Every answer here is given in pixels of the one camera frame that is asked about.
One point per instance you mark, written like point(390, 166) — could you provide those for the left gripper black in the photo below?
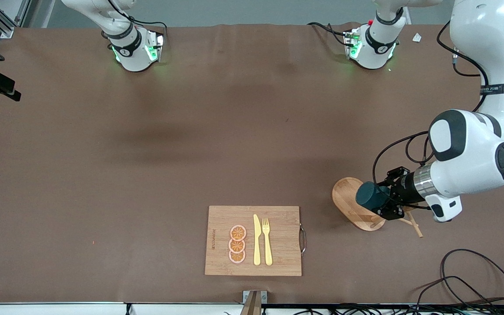
point(403, 189)

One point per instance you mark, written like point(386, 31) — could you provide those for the teal ribbed cup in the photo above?
point(368, 196)

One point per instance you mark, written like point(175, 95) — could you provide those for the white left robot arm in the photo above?
point(475, 144)

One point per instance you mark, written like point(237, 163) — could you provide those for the wooden mug tree stand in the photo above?
point(350, 205)

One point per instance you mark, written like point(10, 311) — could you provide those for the bamboo cutting board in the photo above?
point(282, 245)

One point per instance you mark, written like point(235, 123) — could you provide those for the yellow plastic fork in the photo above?
point(267, 249)

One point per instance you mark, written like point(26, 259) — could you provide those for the yellow plastic knife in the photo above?
point(257, 245)

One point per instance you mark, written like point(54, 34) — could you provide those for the orange slice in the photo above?
point(238, 232)

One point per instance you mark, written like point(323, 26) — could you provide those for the white paper scrap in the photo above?
point(417, 37)

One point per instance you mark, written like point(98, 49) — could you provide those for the aluminium frame profile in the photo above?
point(2, 24)

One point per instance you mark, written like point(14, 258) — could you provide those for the aluminium camera post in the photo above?
point(252, 304)

